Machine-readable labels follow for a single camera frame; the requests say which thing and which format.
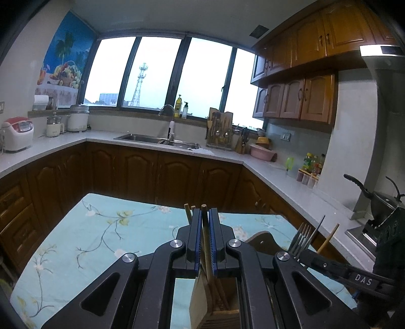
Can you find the steel gas stove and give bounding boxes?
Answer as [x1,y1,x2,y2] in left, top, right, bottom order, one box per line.
[345,218,380,254]

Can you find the pink plastic basin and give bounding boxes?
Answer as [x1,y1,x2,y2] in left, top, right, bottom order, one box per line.
[250,143,277,162]

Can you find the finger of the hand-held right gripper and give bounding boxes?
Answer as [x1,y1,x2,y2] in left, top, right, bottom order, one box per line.
[299,249,352,279]

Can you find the black wok with handle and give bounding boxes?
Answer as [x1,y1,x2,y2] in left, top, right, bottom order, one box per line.
[344,173,405,223]

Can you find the knife block with knives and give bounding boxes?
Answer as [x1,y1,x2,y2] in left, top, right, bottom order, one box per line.
[235,124,250,154]

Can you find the steel kitchen sink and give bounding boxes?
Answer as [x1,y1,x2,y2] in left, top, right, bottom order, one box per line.
[114,133,201,150]

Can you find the steel fork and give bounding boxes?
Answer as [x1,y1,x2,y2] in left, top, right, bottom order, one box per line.
[289,222,314,258]

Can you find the wooden countertop utensil rack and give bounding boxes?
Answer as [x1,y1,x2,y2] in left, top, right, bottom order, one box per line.
[206,108,235,149]

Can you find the white kitchen countertop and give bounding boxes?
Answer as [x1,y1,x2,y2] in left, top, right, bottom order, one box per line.
[0,128,380,269]

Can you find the white cooker with steel lid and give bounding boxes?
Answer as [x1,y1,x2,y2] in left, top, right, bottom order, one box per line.
[67,104,90,132]

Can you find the tropical fruit wall poster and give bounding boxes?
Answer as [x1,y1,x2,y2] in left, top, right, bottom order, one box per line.
[34,11,97,106]

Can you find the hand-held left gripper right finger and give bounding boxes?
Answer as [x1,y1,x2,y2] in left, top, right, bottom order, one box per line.
[208,208,368,329]

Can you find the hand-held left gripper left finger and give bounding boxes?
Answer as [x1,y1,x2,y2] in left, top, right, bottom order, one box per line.
[41,209,204,329]

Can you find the brown wooden upper cabinets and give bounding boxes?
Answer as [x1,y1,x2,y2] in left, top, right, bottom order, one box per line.
[251,0,405,125]

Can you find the wooden utensil holder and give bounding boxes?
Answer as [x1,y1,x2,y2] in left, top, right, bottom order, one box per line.
[189,231,287,329]

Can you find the range hood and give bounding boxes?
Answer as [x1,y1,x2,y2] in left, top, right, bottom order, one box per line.
[359,44,405,113]

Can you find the floral teal tablecloth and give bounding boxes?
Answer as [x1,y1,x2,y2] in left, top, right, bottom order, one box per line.
[9,193,352,329]

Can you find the kitchen window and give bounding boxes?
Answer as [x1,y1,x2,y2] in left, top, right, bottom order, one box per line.
[83,35,265,121]

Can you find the brown wooden lower cabinets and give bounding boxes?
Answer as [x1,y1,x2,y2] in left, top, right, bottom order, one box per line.
[0,141,349,273]

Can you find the red and white rice cooker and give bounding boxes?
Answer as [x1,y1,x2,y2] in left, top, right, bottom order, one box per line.
[0,117,34,152]

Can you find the steel kitchen faucet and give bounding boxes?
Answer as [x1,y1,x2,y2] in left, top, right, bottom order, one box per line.
[158,105,176,141]

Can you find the brown wooden cabinets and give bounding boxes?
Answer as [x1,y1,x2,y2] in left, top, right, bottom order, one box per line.
[251,0,405,125]
[0,141,349,273]

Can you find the white jug with glass lid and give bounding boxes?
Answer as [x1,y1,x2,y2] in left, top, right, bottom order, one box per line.
[46,112,66,137]

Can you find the paper towel roll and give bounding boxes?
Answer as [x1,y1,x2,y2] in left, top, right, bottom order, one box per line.
[32,95,49,111]

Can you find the spice rack with bottles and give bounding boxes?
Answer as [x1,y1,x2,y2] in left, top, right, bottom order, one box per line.
[297,152,326,189]

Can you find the steel chopstick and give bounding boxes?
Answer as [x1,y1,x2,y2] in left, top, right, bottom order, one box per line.
[308,215,326,251]

